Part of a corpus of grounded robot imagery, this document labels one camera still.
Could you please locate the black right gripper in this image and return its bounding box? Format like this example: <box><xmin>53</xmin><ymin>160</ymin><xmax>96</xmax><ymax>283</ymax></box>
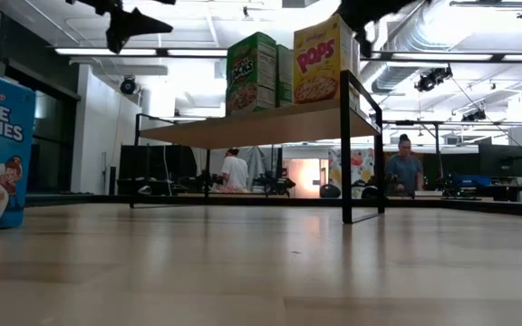
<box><xmin>335</xmin><ymin>0</ymin><xmax>430</xmax><ymax>59</ymax></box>

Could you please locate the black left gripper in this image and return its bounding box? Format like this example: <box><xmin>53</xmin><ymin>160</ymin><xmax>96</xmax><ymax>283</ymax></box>
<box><xmin>65</xmin><ymin>0</ymin><xmax>178</xmax><ymax>54</ymax></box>

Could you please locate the yellow Corn Pops cereal box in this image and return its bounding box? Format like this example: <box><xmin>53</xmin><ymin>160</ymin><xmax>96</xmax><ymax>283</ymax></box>
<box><xmin>293</xmin><ymin>14</ymin><xmax>355</xmax><ymax>110</ymax></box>

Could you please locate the green Apple Jacks cereal box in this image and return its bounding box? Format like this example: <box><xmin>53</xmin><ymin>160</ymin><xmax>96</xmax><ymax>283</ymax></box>
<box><xmin>225</xmin><ymin>31</ymin><xmax>278</xmax><ymax>117</ymax></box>
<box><xmin>275</xmin><ymin>43</ymin><xmax>295</xmax><ymax>109</ymax></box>

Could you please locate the black round ceiling spotlight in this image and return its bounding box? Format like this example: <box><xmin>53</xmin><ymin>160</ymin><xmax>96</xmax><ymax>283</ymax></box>
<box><xmin>119</xmin><ymin>76</ymin><xmax>138</xmax><ymax>96</ymax></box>

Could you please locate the black stage light cluster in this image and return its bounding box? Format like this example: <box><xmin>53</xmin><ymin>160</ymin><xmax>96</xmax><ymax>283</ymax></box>
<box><xmin>460</xmin><ymin>108</ymin><xmax>488</xmax><ymax>123</ymax></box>
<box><xmin>413</xmin><ymin>66</ymin><xmax>454</xmax><ymax>93</ymax></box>

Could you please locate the colourful patterned cloth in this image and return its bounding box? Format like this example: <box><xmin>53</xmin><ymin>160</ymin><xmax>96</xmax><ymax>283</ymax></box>
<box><xmin>327</xmin><ymin>148</ymin><xmax>376</xmax><ymax>199</ymax></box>

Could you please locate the black ceiling fixture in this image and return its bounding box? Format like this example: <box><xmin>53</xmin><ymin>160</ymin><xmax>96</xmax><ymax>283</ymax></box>
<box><xmin>449</xmin><ymin>0</ymin><xmax>522</xmax><ymax>20</ymax></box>

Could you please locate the person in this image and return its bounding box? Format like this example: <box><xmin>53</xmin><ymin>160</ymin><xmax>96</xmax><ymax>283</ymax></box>
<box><xmin>218</xmin><ymin>147</ymin><xmax>251</xmax><ymax>195</ymax></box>
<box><xmin>383</xmin><ymin>133</ymin><xmax>425</xmax><ymax>197</ymax></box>

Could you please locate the black round bag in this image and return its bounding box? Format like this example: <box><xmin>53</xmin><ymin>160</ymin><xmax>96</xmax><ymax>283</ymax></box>
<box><xmin>318</xmin><ymin>183</ymin><xmax>342</xmax><ymax>199</ymax></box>

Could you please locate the black partition screen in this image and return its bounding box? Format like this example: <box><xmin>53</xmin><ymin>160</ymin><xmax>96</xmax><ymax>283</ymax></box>
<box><xmin>118</xmin><ymin>144</ymin><xmax>198</xmax><ymax>197</ymax></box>

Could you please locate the blue storage box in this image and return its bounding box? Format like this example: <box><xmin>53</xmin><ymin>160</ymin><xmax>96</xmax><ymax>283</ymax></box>
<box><xmin>449</xmin><ymin>174</ymin><xmax>493</xmax><ymax>188</ymax></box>

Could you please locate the black computer monitor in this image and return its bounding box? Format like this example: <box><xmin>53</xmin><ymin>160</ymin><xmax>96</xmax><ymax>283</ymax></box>
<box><xmin>478</xmin><ymin>143</ymin><xmax>522</xmax><ymax>178</ymax></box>

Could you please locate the silver ventilation duct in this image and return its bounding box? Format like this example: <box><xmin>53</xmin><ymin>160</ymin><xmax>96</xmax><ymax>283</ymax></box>
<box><xmin>361</xmin><ymin>0</ymin><xmax>452</xmax><ymax>95</ymax></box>

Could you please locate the wooden shelf with black frame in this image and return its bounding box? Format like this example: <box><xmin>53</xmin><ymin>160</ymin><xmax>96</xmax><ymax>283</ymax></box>
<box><xmin>129</xmin><ymin>70</ymin><xmax>387</xmax><ymax>225</ymax></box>

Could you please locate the black table edge rail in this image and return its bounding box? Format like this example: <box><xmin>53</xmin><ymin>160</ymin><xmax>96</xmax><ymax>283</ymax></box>
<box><xmin>24</xmin><ymin>193</ymin><xmax>522</xmax><ymax>219</ymax></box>

